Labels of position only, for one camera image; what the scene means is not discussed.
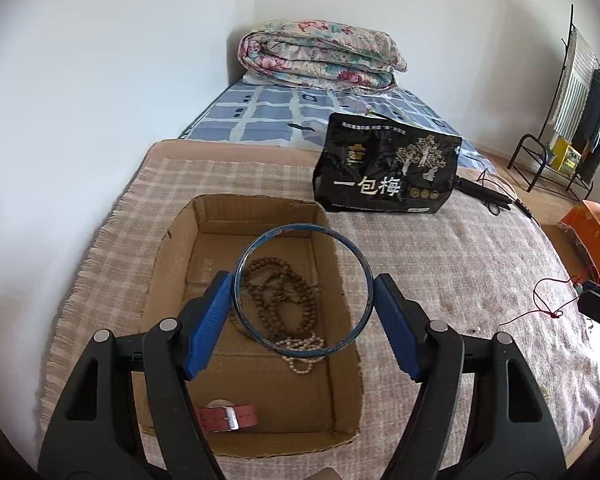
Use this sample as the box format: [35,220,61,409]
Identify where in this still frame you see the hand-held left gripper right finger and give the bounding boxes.
[372,274,568,480]

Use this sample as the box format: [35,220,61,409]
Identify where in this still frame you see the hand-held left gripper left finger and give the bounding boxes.
[37,270,233,480]

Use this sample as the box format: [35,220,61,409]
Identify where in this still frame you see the red string pendant necklace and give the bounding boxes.
[498,276,588,327]

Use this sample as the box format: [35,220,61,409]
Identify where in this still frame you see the red watch strap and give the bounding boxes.
[195,397,258,433]

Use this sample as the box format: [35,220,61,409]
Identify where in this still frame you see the brown bead necklace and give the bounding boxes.
[230,256,322,341]

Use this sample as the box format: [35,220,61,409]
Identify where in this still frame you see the white pearl bracelet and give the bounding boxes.
[275,332,327,376]

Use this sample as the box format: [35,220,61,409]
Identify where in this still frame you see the cardboard box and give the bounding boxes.
[132,194,365,459]

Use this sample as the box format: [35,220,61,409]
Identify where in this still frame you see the thin blue bangle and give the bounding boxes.
[233,226,373,358]

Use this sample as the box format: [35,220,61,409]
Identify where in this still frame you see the orange covered furniture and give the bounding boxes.
[559,199,600,288]

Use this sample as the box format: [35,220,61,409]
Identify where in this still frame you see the pink plaid blanket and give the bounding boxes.
[42,140,600,480]

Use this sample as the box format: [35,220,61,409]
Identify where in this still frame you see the yellow box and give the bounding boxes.
[547,136,582,173]

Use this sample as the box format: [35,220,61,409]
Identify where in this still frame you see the black hair straightener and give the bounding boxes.
[455,174,513,213]

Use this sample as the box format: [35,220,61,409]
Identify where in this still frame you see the black snack bag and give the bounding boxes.
[312,111,463,214]

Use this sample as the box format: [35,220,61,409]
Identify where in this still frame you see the black metal clothes rack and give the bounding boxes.
[507,4,600,201]

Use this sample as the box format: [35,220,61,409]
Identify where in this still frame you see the dark hanging clothes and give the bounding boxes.
[575,67,600,183]

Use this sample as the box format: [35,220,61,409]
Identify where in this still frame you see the blue checked bedsheet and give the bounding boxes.
[180,76,481,156]

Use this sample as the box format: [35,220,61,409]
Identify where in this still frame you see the striped hanging towel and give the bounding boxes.
[551,27,597,136]

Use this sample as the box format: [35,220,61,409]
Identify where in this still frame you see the folded floral quilt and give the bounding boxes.
[237,20,408,92]

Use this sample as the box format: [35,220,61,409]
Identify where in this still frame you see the black power cable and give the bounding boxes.
[475,170,536,221]

